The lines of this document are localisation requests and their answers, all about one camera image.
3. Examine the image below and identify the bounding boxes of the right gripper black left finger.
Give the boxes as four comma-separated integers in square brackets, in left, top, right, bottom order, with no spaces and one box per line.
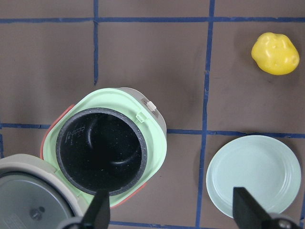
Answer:
[82,189,110,229]

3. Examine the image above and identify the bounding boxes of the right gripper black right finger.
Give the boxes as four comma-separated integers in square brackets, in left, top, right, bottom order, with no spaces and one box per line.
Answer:
[233,187,272,229]

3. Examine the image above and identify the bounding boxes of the green plate near yellow pepper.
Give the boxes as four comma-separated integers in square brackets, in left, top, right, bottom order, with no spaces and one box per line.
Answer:
[206,135,301,217]

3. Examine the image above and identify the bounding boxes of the white rice cooker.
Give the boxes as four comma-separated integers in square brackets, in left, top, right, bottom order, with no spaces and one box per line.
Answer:
[0,87,167,229]

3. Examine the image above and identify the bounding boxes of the yellow bell pepper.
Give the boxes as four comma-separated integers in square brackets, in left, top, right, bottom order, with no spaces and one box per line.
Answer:
[251,32,300,75]

